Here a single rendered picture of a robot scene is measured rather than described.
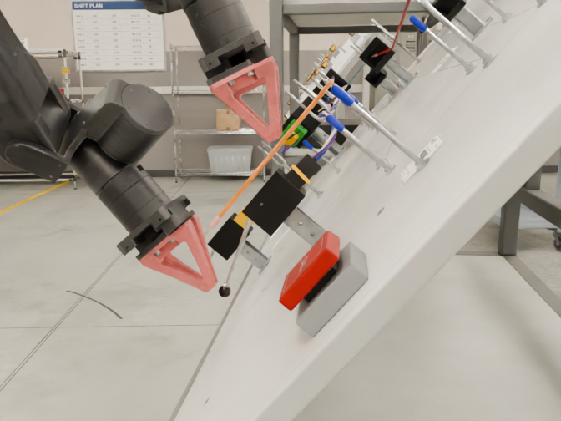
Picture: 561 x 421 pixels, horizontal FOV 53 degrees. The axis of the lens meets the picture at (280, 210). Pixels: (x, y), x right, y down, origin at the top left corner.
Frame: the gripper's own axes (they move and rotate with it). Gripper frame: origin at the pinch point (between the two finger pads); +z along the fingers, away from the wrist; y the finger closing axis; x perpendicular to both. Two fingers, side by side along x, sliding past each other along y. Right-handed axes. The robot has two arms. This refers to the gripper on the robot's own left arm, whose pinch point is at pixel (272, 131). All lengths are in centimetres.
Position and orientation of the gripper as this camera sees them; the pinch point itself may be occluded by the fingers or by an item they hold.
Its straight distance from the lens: 59.9
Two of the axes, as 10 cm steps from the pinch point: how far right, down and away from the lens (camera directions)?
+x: -9.0, 4.2, 1.1
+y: 0.4, -1.7, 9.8
